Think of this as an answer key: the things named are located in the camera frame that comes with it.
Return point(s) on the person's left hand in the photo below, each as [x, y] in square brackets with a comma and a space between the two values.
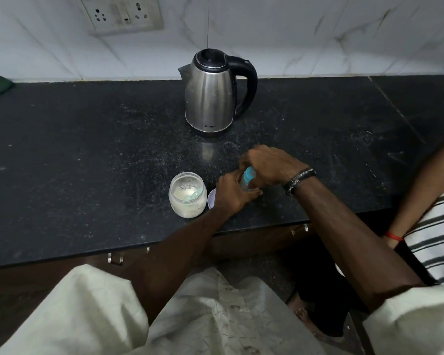
[231, 197]

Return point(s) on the person's right hand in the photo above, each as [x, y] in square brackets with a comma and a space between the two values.
[272, 162]

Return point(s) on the person's right fingers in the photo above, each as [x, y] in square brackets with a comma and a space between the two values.
[249, 158]

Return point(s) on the person's left thumb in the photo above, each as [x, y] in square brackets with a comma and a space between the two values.
[234, 177]

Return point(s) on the person's right forearm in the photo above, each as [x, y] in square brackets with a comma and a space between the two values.
[355, 240]

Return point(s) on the person's left forearm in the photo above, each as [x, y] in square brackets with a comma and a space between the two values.
[185, 262]

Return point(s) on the small pale round lid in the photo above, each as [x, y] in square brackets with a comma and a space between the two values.
[211, 199]

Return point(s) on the glass jar of white powder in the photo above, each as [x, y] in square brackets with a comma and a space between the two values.
[187, 197]

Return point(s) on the black thread wristband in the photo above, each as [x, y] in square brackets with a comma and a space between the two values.
[299, 178]

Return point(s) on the brown wooden cabinet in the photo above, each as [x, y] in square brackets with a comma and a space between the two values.
[259, 242]

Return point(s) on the person's bare foot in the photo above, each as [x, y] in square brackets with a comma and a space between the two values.
[301, 314]

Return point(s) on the person's cream shirt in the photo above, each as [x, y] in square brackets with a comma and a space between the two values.
[96, 314]

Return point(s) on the white wall socket plate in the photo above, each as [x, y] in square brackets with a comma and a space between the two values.
[120, 14]

